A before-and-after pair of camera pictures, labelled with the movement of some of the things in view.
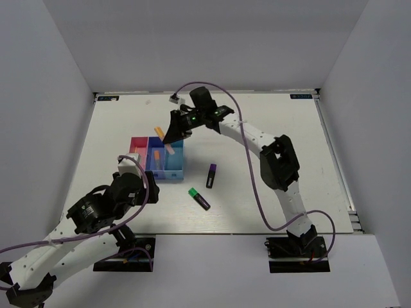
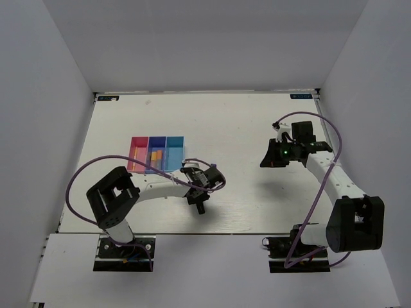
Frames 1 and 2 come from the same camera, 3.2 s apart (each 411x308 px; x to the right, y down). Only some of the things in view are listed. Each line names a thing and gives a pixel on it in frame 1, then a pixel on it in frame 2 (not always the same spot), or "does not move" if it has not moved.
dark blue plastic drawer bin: x=155 y=157 does not move
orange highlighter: x=161 y=135 → x=159 y=159
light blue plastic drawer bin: x=174 y=163 does not move
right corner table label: x=301 y=96 does not move
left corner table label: x=108 y=98 does not move
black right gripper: x=178 y=129 → x=271 y=159
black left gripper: x=149 y=194 → x=203 y=197
